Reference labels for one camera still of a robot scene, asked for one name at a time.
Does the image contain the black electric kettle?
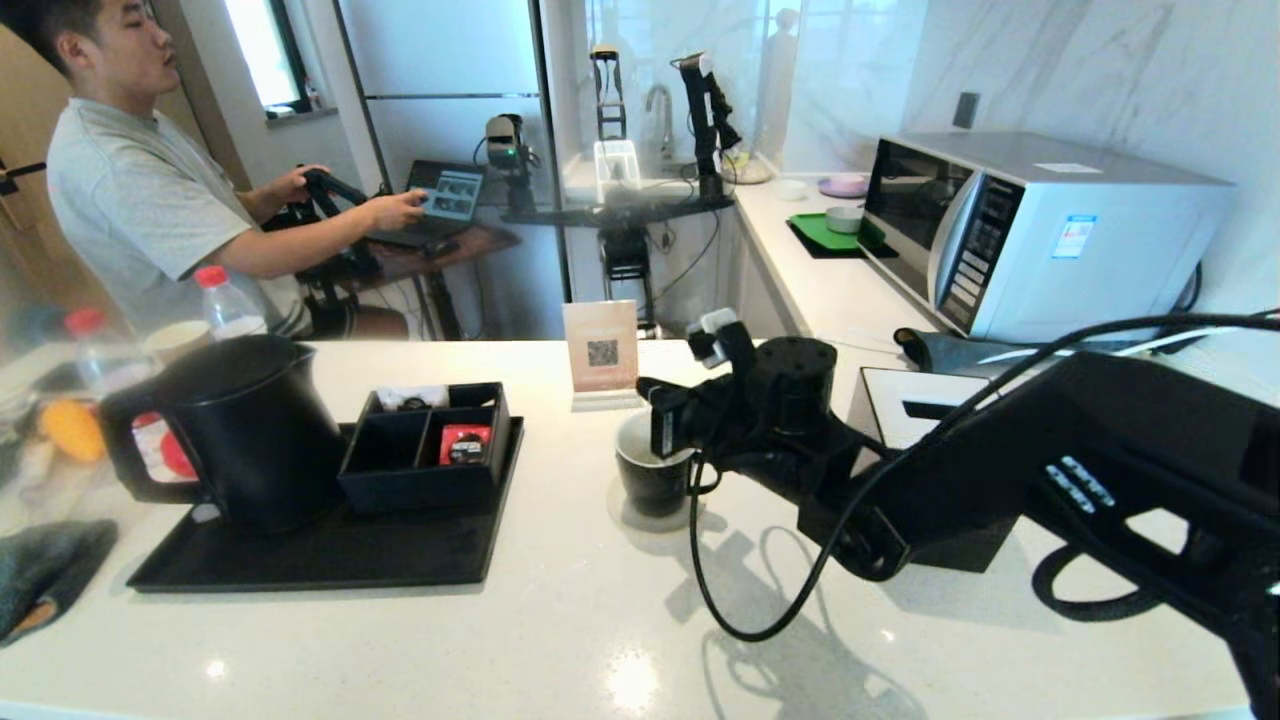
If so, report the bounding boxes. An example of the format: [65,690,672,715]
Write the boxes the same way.
[97,335,341,536]

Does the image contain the black mug white inside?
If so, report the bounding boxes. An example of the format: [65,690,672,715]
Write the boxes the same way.
[614,410,723,519]

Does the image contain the QR code acrylic sign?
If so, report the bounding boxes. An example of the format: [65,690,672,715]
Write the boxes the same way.
[562,300,643,412]

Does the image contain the black tissue box white lid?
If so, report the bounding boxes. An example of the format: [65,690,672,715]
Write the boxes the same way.
[848,366,1023,574]

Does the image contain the green tray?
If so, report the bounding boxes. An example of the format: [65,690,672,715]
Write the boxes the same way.
[785,212,896,261]

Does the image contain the red coffee sachet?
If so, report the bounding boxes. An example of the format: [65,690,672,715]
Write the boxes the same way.
[440,425,493,467]

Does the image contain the white plastic rack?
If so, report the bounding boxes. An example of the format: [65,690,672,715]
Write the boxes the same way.
[593,139,642,206]

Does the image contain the black compartment organizer box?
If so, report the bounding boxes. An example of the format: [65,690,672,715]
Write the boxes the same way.
[338,382,514,514]

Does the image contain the brown wooden desk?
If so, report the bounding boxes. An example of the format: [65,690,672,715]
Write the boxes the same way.
[330,220,521,341]

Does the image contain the chrome sink faucet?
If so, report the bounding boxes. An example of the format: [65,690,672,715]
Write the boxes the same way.
[645,84,676,164]

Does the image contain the black laptop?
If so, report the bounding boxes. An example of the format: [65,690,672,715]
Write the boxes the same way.
[370,160,488,251]

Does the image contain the black serving tray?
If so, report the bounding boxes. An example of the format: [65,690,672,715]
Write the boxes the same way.
[127,417,525,593]

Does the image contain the silver microwave oven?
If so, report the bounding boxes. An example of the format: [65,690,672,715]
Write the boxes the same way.
[861,132,1234,345]

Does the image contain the silver refrigerator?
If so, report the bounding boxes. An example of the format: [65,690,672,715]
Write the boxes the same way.
[333,0,566,341]

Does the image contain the clear water bottle red cap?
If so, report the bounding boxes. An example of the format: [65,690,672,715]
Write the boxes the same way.
[195,265,268,341]
[66,309,151,396]

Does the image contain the person in grey t-shirt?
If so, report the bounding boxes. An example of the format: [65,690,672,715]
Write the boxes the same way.
[0,0,431,341]

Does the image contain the orange oval object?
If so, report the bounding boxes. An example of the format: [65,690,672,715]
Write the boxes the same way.
[40,400,107,464]

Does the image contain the dark grey towel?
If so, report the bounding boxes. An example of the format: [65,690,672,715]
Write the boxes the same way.
[0,520,119,648]

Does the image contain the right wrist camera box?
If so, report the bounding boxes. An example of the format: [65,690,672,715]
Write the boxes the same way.
[686,308,743,368]

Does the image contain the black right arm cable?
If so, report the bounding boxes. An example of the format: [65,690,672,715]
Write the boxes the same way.
[688,313,1280,643]

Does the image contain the white power cable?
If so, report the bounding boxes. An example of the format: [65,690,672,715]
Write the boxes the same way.
[975,318,1280,366]

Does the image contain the black ladder-shaped frame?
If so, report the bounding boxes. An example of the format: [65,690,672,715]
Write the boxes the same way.
[588,45,628,141]

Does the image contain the black power cable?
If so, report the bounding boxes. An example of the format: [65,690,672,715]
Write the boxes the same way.
[1165,262,1203,316]

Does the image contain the window with black frame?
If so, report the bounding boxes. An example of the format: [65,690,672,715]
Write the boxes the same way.
[222,0,313,121]

